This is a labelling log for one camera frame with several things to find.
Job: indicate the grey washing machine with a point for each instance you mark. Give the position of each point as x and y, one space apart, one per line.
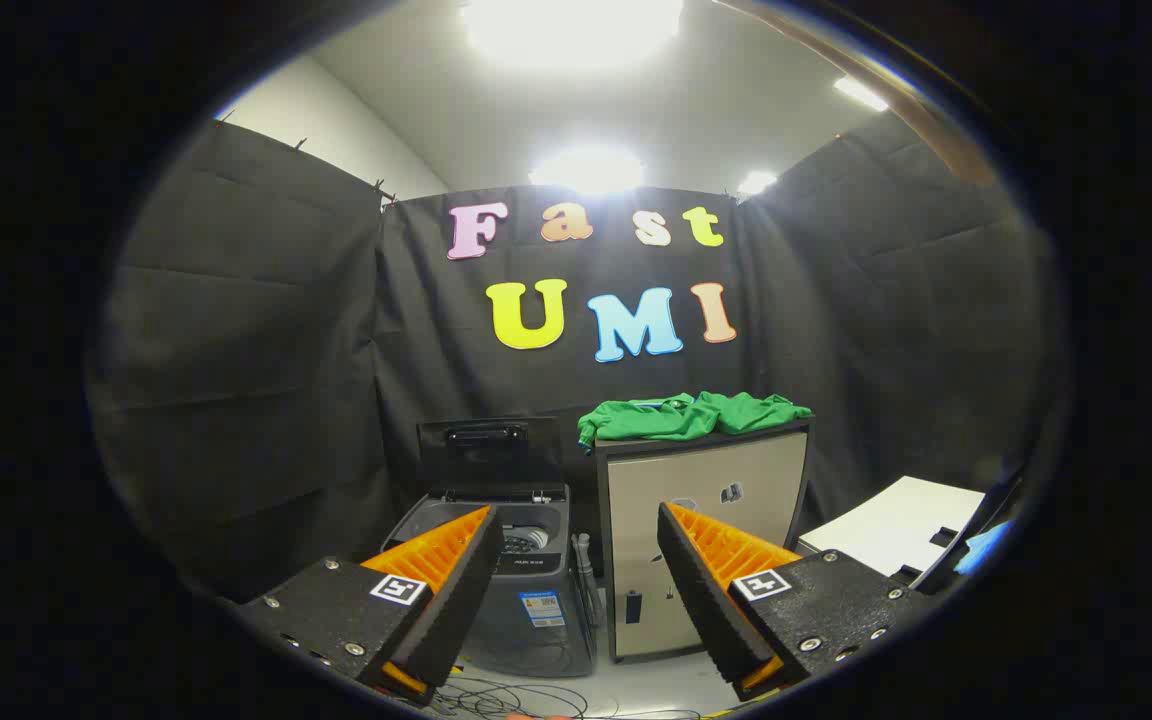
536 640

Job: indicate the blue object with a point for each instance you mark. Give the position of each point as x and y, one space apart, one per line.
986 545

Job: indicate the green polo shirt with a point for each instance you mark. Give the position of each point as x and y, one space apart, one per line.
686 418

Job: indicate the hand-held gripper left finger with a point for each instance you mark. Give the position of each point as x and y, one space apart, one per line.
456 610

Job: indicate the ceiling light panel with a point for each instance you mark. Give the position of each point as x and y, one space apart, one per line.
861 93
756 183
571 30
586 170

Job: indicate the dark transparent washing machine lid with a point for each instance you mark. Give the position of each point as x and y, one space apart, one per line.
491 465

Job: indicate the white flat board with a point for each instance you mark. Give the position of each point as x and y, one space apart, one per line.
896 525

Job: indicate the grey cabinet with black frame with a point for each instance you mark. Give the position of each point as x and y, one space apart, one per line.
736 470

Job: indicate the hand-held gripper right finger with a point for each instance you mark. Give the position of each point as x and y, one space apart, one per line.
706 600

